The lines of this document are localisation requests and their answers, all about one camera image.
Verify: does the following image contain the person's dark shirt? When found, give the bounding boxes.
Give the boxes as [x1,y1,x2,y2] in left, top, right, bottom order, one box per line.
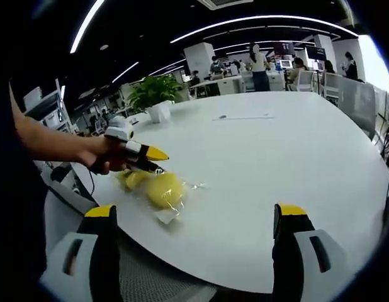
[0,75,49,284]

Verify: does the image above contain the yellow round silicone block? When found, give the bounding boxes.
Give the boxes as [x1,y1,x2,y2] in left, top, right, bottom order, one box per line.
[145,172,189,212]

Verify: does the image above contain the white plant pot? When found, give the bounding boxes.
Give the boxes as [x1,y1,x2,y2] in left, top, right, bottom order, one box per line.
[147,100,174,124]

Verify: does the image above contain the table cable grommet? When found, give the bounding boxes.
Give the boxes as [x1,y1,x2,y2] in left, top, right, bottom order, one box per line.
[212,114,274,121]

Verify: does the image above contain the white storage shelf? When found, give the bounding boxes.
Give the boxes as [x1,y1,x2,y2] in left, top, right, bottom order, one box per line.
[22,78,73,135]

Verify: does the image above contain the ceiling light strip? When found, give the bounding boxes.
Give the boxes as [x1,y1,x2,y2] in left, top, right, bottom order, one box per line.
[69,0,106,55]
[169,14,359,44]

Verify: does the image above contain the green leafy plant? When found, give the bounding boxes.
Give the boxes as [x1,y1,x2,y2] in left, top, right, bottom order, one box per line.
[126,74,183,115]

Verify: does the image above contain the yellow rectangular silicone block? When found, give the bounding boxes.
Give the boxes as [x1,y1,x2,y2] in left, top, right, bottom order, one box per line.
[115,169,151,192]

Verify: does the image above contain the ceiling air vent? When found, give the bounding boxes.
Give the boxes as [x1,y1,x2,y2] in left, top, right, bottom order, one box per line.
[196,0,255,11]

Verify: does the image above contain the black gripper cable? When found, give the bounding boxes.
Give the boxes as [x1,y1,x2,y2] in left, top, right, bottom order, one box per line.
[86,169,97,198]

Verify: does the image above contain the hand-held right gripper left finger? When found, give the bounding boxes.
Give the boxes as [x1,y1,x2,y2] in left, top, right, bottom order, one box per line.
[40,204,121,302]

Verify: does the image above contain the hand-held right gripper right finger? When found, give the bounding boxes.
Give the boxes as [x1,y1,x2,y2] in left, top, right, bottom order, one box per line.
[272,203,353,302]

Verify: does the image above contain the grey mesh chair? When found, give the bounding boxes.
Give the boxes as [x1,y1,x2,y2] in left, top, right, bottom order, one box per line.
[337,76,378,142]

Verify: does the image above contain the dark display screen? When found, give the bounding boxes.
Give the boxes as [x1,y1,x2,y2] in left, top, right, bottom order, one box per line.
[307,47,328,61]

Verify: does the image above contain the person's left hand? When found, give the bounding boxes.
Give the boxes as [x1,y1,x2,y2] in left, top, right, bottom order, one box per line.
[76,137,134,176]

